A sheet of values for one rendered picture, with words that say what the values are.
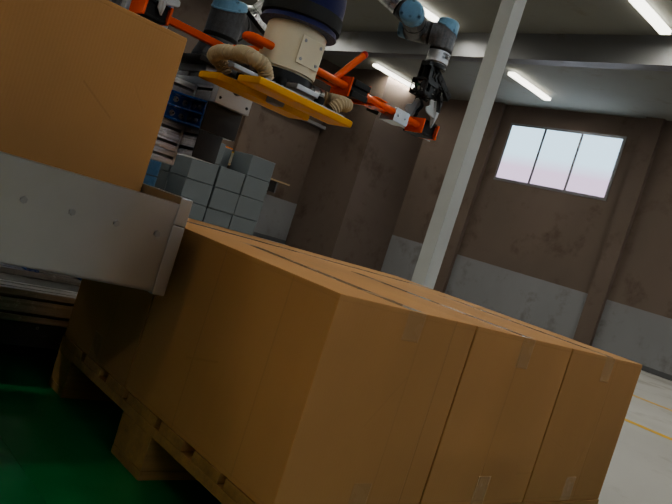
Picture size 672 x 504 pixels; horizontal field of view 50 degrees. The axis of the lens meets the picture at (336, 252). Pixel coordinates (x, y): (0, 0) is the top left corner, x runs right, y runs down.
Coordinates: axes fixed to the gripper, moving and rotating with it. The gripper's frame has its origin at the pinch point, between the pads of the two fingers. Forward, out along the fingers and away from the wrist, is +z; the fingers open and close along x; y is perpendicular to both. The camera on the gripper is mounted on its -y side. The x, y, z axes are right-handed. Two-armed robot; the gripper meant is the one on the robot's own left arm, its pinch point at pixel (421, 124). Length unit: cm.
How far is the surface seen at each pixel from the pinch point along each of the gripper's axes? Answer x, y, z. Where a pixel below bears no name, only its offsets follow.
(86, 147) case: 16, 114, 42
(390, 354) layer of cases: 79, 76, 61
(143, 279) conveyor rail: 34, 103, 64
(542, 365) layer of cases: 81, 24, 58
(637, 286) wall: -330, -967, -18
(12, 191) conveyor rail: 33, 132, 53
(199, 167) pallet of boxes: -596, -295, 19
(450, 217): -148, -219, 10
